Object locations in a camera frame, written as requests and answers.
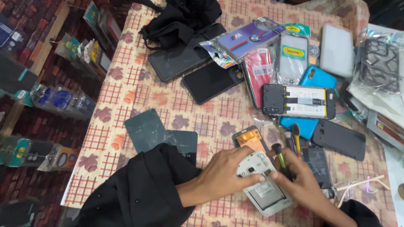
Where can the person's right hand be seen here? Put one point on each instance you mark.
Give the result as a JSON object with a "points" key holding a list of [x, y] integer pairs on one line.
{"points": [[299, 183]]}

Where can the person's left hand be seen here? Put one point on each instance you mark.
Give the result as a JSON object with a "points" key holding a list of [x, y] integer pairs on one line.
{"points": [[224, 176]]}

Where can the white phone body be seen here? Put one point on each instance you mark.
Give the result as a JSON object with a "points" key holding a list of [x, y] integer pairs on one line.
{"points": [[268, 195]]}

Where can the green black screwdriver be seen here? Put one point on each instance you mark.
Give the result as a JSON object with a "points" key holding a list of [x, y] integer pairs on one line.
{"points": [[277, 148]]}

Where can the phone display with orange back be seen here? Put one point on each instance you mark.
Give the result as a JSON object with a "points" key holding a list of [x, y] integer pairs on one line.
{"points": [[249, 138]]}

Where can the dark green sheet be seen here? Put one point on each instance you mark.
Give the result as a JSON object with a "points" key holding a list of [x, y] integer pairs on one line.
{"points": [[183, 142], [145, 131]]}

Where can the black phone back cover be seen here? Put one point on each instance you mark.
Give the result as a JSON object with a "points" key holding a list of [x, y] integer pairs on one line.
{"points": [[339, 138]]}

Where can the small clear plastic wrapper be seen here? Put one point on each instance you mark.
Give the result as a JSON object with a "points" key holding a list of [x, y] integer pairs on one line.
{"points": [[262, 120]]}

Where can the floral checked tablecloth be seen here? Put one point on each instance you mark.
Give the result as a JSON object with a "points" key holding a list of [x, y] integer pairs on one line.
{"points": [[189, 107]]}

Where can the opened black phone white battery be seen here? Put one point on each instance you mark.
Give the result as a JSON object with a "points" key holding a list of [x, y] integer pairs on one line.
{"points": [[299, 101]]}

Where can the black phone case round cutout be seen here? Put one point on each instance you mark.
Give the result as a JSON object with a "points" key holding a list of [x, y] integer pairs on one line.
{"points": [[210, 83]]}

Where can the heap of packets and boxes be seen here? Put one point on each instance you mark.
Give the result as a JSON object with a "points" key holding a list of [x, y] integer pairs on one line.
{"points": [[385, 123]]}

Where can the blue phone case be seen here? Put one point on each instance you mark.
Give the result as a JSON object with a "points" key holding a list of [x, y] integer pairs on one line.
{"points": [[318, 78]]}

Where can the pink phone case in packet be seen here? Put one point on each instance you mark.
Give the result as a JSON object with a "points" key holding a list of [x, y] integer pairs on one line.
{"points": [[257, 75]]}

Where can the clear phone case yellow label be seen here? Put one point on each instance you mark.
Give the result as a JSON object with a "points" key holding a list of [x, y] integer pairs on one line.
{"points": [[293, 60]]}

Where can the large black phone case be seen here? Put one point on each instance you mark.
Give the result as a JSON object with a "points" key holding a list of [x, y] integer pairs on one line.
{"points": [[176, 60]]}

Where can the white phone case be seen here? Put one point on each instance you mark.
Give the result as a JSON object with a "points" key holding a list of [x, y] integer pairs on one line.
{"points": [[337, 50]]}

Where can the purple printed phone case packet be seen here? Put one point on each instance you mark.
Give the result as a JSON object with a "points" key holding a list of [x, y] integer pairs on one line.
{"points": [[246, 39]]}

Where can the black patterned case in packet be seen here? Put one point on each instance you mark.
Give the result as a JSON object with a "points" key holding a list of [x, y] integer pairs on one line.
{"points": [[378, 63]]}

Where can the teal accessory packet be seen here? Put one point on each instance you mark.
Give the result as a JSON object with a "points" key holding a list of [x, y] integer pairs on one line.
{"points": [[298, 29]]}

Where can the black cloth bag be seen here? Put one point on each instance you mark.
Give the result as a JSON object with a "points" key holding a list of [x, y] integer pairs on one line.
{"points": [[180, 19]]}

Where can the rack of packaged accessories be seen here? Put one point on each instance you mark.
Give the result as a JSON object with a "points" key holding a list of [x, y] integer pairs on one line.
{"points": [[56, 94]]}

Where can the clear frame eyeglasses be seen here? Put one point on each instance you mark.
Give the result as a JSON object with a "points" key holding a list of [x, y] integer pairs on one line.
{"points": [[356, 189]]}

